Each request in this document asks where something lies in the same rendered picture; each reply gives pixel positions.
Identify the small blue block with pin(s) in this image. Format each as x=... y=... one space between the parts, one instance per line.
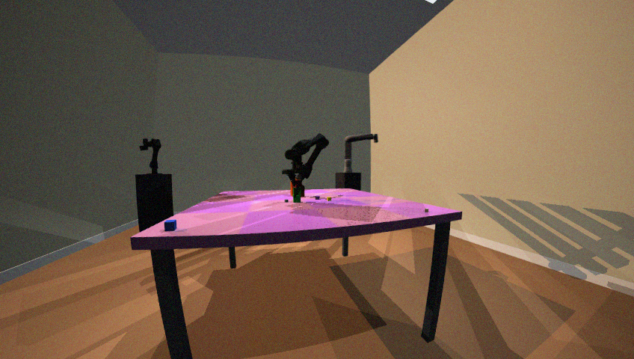
x=170 y=225

